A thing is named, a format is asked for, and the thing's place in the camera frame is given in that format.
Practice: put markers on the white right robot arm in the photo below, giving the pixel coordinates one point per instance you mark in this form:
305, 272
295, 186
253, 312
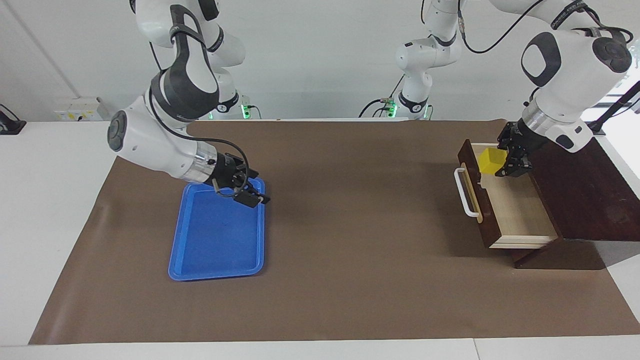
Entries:
175, 90

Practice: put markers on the dark wooden cabinet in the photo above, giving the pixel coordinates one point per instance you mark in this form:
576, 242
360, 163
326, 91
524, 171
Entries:
585, 200

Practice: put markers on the blue plastic tray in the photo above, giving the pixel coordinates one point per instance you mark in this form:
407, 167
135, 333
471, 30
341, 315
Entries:
220, 240

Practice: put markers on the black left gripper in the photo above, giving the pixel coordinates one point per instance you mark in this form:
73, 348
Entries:
525, 137

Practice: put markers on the black bracket on table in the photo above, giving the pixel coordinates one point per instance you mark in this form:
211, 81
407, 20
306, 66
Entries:
10, 125

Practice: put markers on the brown table mat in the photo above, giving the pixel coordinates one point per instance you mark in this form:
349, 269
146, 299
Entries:
350, 280

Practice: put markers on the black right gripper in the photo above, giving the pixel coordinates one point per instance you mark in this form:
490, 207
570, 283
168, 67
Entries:
227, 170

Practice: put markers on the black stand with pole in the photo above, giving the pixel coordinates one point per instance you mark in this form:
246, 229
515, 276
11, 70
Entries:
612, 110

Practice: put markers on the yellow cube block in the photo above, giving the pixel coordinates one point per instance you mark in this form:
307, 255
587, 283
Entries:
491, 161

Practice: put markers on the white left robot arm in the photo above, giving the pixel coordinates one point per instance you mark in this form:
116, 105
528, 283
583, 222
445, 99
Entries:
565, 75

